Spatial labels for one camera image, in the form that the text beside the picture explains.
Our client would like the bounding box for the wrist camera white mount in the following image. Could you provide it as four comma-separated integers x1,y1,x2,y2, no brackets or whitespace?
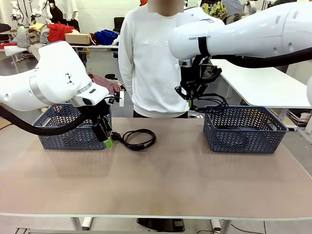
175,58,194,70
108,91,125,108

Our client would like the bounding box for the person's right forearm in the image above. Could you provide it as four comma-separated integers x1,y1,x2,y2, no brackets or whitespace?
118,63,134,98

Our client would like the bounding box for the left arm black cable sleeve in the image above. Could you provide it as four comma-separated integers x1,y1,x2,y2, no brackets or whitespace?
0,104,98,136

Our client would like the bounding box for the person in white sweatshirt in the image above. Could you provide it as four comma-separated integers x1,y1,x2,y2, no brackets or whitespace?
118,0,195,119

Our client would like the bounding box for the grey plastic lattice basket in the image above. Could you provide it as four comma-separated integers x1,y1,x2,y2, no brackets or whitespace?
32,103,113,151
203,105,289,155

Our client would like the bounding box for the white background table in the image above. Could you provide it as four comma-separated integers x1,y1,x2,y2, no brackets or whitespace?
210,59,312,109

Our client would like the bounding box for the arm black cable sleeve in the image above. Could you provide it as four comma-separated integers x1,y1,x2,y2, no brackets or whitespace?
0,104,98,136
209,47,312,70

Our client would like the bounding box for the black floor cable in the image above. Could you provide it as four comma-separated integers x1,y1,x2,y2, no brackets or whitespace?
230,222,255,234

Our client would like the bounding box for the background person in white shirt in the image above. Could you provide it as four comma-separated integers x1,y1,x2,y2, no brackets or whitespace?
62,0,80,32

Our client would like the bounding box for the black floor base plate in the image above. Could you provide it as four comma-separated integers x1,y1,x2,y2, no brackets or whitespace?
136,217,185,232

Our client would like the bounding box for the red checked shirt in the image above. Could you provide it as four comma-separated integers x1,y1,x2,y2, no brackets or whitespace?
88,74,126,95

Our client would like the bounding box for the black strap on right arm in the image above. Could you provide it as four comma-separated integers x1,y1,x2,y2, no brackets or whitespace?
197,36,210,57

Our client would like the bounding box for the background person in black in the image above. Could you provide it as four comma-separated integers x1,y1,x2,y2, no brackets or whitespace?
47,0,65,25

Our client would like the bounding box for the black power cable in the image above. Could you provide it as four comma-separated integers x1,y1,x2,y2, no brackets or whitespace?
111,129,157,152

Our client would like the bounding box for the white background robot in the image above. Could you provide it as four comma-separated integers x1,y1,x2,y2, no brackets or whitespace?
243,0,259,14
9,0,25,25

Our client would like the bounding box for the person in yellow patterned shirt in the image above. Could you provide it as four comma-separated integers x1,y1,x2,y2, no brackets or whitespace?
199,0,229,19

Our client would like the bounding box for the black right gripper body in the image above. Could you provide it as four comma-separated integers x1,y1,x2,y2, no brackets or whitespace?
180,56,208,86

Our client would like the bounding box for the white table frame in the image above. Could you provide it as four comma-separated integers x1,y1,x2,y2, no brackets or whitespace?
0,212,312,234

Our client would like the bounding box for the red garment pile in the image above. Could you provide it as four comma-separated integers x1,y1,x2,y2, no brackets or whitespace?
47,21,76,43

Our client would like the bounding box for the blue garment pile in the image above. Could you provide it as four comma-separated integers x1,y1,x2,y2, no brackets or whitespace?
94,29,120,47

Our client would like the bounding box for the yellow garment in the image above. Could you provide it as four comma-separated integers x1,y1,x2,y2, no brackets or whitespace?
29,22,50,33

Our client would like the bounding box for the black chair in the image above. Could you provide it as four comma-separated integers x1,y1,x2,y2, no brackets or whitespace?
113,16,125,32

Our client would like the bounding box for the black gripper wire loop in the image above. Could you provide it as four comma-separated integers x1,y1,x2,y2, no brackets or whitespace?
198,63,223,85

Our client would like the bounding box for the cardboard box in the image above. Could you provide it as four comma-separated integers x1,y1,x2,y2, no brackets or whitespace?
64,33,93,46

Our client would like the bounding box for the white wire rack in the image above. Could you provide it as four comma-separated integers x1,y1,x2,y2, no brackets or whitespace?
287,110,308,128

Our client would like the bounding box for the grey patterned cloth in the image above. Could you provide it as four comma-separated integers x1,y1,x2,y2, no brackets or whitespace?
15,31,32,48

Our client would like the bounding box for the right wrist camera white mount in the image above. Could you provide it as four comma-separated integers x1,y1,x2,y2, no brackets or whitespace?
175,58,194,70

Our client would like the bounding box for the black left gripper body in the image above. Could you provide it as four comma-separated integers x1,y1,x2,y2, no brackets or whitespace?
94,98,114,125

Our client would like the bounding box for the right arm black cable sleeve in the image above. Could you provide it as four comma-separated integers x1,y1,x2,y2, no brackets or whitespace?
209,47,312,70

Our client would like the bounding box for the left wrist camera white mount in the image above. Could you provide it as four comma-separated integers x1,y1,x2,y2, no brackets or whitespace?
108,91,125,108

